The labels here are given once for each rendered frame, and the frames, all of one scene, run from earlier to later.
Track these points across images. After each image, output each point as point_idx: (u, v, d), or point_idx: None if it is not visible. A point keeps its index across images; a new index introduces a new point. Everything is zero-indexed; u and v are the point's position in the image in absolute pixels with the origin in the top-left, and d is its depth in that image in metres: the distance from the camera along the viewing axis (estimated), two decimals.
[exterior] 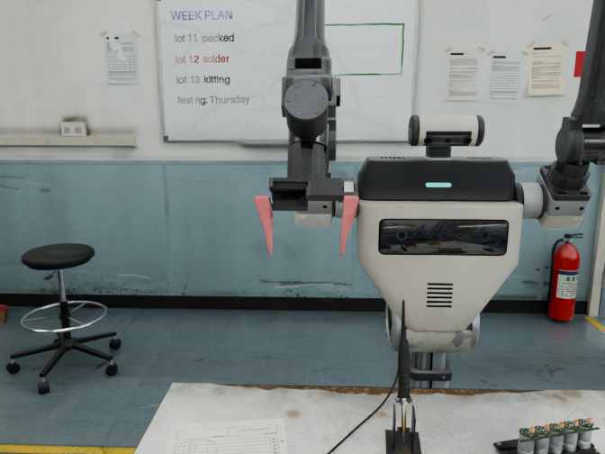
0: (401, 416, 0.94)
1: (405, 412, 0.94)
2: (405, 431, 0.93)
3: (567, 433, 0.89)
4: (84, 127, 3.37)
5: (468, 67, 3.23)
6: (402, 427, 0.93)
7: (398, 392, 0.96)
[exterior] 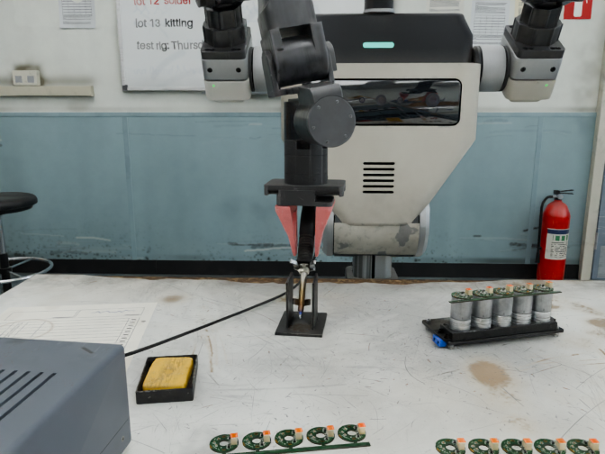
0: (300, 286, 0.70)
1: (305, 280, 0.71)
2: (302, 304, 0.69)
3: (519, 299, 0.66)
4: (37, 76, 3.13)
5: (449, 8, 2.99)
6: (299, 299, 0.70)
7: (297, 257, 0.72)
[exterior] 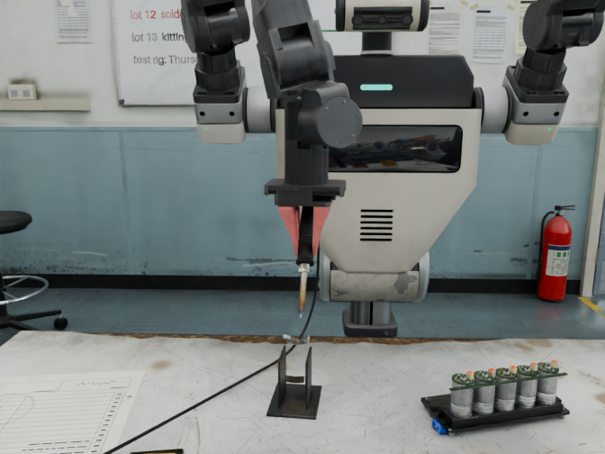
0: (300, 286, 0.70)
1: (305, 280, 0.71)
2: (303, 304, 0.69)
3: (522, 381, 0.62)
4: (32, 90, 3.10)
5: (449, 22, 2.96)
6: (300, 299, 0.70)
7: (297, 257, 0.72)
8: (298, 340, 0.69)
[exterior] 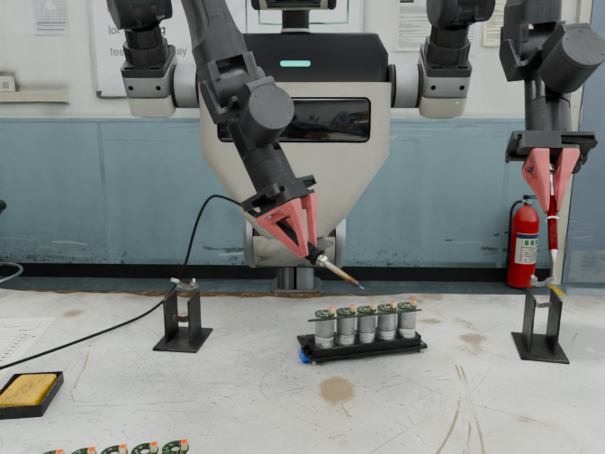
0: (336, 269, 0.70)
1: (333, 265, 0.71)
2: (354, 278, 0.70)
3: (381, 316, 0.69)
4: (12, 82, 3.16)
5: (419, 15, 3.02)
6: (347, 276, 0.70)
7: (311, 253, 0.71)
8: (189, 285, 0.76)
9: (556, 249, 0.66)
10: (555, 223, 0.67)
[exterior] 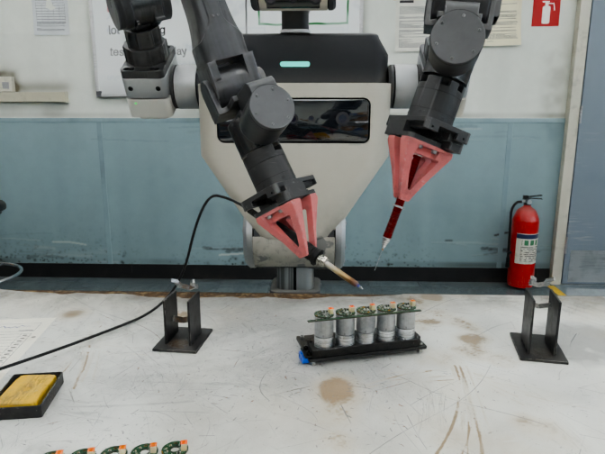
0: (336, 269, 0.70)
1: (333, 265, 0.71)
2: (354, 278, 0.70)
3: (381, 317, 0.69)
4: (12, 82, 3.16)
5: (419, 15, 3.02)
6: (347, 276, 0.70)
7: (311, 253, 0.71)
8: (189, 286, 0.76)
9: (392, 235, 0.68)
10: (401, 211, 0.68)
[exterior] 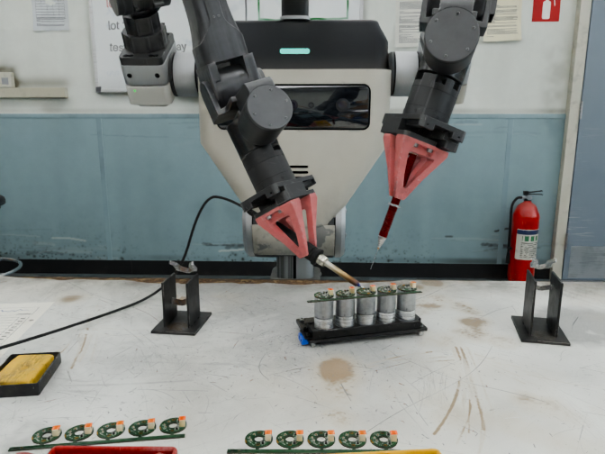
0: (336, 269, 0.70)
1: (334, 265, 0.71)
2: (354, 278, 0.70)
3: (381, 298, 0.68)
4: (11, 77, 3.15)
5: (419, 11, 3.02)
6: (347, 276, 0.70)
7: (311, 253, 0.71)
8: (187, 268, 0.75)
9: (387, 234, 0.68)
10: (396, 209, 0.68)
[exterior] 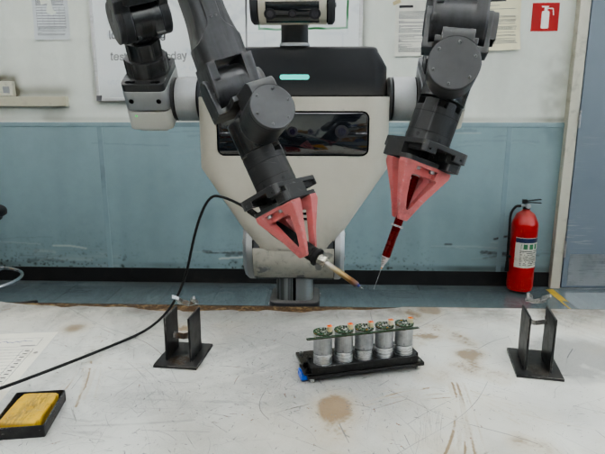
0: (336, 269, 0.70)
1: (333, 265, 0.71)
2: (354, 278, 0.70)
3: (378, 334, 0.70)
4: (13, 86, 3.17)
5: (418, 21, 3.03)
6: (347, 276, 0.70)
7: (311, 253, 0.71)
8: (189, 301, 0.77)
9: (390, 254, 0.69)
10: (399, 230, 0.69)
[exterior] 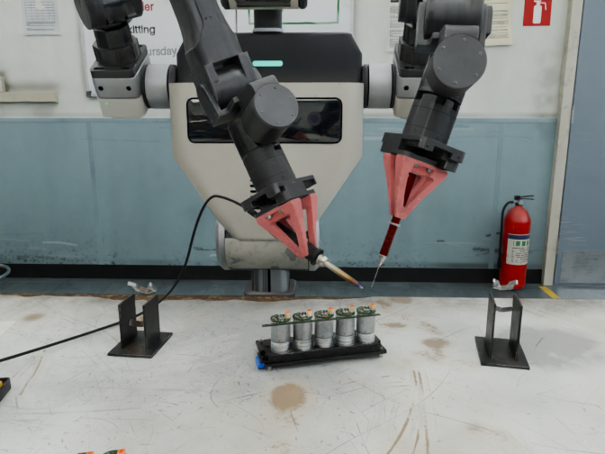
0: (336, 269, 0.70)
1: (333, 265, 0.71)
2: (354, 278, 0.70)
3: (338, 322, 0.67)
4: (1, 82, 3.15)
5: None
6: (347, 276, 0.70)
7: (311, 253, 0.71)
8: (148, 288, 0.74)
9: (388, 253, 0.69)
10: (396, 228, 0.68)
